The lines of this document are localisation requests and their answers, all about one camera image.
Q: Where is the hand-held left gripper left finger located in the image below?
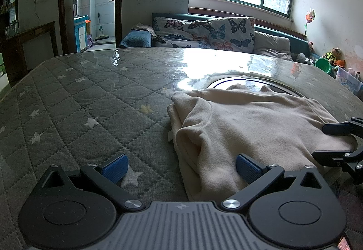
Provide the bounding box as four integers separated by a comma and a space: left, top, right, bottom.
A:
39, 154, 145, 212

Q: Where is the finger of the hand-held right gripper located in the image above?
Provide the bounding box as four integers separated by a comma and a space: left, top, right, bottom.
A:
322, 117, 363, 137
311, 142, 363, 185

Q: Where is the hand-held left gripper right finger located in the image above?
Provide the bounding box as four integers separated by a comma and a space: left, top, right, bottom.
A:
221, 154, 326, 212

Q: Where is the cream sweatshirt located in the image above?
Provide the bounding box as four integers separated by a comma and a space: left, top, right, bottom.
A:
167, 83, 358, 202

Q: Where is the clear plastic storage box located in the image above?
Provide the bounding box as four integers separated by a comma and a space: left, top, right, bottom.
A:
335, 66, 363, 94

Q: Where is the green plastic basin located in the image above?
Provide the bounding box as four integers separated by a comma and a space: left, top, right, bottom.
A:
315, 57, 334, 75

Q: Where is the plush bear in yellow vest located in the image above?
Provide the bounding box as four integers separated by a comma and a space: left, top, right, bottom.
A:
322, 47, 342, 65

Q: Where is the grey plush toy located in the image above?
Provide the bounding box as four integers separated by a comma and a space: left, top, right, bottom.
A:
296, 53, 315, 66

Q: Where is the round black induction cooker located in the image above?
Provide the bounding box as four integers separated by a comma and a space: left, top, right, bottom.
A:
204, 76, 304, 97

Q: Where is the beige cushion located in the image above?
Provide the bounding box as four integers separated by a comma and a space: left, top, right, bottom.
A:
254, 31, 293, 62

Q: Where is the colourful pinwheel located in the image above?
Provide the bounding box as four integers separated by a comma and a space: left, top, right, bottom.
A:
305, 8, 317, 40

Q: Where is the teal sofa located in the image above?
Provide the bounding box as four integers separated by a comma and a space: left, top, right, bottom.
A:
119, 13, 318, 63

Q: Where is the blue towel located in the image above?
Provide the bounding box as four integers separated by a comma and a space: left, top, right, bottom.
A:
119, 30, 153, 49

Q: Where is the mop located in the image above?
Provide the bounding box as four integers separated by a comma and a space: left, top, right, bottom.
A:
95, 12, 110, 41

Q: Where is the upright butterfly print cushion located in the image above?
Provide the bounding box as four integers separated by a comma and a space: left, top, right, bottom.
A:
208, 17, 256, 53

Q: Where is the blue bathroom cabinet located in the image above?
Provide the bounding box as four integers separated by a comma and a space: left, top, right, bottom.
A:
74, 16, 87, 52

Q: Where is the beige folded cloth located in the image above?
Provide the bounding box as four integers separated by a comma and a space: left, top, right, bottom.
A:
131, 22, 156, 36

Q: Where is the flat butterfly print cushion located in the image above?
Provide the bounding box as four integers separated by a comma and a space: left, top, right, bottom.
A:
152, 17, 212, 48

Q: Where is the dark wooden sideboard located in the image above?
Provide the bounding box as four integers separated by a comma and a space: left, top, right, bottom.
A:
0, 21, 59, 88

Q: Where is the dark wooden door frame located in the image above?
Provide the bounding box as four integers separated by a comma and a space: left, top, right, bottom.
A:
59, 0, 125, 54

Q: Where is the thin wall cable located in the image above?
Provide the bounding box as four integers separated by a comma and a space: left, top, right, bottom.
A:
33, 0, 41, 24

